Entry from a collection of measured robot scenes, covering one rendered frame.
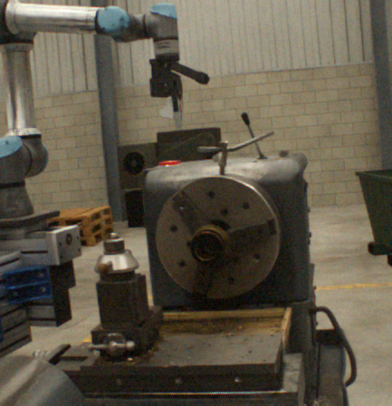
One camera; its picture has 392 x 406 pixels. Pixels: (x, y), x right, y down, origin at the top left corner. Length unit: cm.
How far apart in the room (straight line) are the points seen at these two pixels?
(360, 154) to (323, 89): 129
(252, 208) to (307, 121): 993
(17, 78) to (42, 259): 57
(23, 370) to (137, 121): 1145
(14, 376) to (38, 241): 128
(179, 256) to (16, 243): 48
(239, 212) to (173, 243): 19
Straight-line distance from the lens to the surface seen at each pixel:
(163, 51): 190
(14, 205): 193
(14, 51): 208
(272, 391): 108
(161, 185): 186
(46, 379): 62
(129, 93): 1207
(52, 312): 189
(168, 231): 170
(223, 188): 166
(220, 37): 1187
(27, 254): 190
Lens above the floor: 133
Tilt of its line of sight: 6 degrees down
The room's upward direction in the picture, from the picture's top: 5 degrees counter-clockwise
